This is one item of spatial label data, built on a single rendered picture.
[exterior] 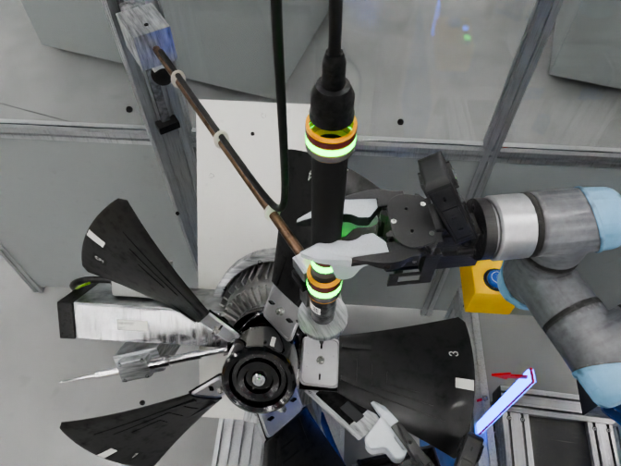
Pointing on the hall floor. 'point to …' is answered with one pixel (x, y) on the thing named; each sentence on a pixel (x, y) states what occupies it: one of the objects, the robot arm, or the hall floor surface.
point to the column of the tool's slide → (184, 184)
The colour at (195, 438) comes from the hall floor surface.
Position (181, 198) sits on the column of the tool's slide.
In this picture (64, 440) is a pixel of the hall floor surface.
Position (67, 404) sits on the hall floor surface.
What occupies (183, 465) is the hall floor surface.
